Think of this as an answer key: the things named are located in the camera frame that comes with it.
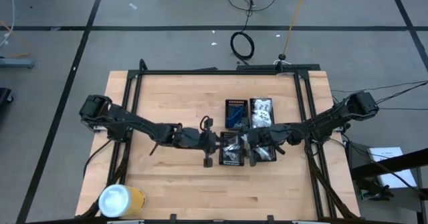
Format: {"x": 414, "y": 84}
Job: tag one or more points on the grey side table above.
{"x": 404, "y": 204}

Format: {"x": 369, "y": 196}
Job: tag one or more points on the black diagonal beam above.
{"x": 391, "y": 164}

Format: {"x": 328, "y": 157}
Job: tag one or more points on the grey metal stand foot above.
{"x": 16, "y": 63}

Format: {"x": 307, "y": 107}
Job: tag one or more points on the white cardboard box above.
{"x": 398, "y": 180}

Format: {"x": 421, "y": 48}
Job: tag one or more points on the silver foil sachet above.
{"x": 230, "y": 155}
{"x": 234, "y": 147}

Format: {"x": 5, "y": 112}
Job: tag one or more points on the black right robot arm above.
{"x": 334, "y": 115}

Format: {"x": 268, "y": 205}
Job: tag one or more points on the black clamp with green base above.
{"x": 374, "y": 192}

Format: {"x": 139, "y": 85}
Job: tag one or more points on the yellow canister with white lid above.
{"x": 117, "y": 200}

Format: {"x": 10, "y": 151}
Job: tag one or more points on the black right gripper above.
{"x": 271, "y": 137}

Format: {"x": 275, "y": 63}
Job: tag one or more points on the black aluminium table frame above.
{"x": 217, "y": 72}

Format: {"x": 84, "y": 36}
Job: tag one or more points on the blue tool bundle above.
{"x": 239, "y": 112}

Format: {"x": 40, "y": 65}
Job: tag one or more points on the white crumpled bags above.
{"x": 250, "y": 110}

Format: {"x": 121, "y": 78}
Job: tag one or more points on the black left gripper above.
{"x": 197, "y": 138}

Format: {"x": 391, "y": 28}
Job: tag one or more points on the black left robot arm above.
{"x": 133, "y": 120}

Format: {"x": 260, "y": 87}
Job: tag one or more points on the clear toothbrush packet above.
{"x": 265, "y": 153}

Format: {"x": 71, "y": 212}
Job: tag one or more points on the black table clamp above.
{"x": 270, "y": 219}
{"x": 173, "y": 219}

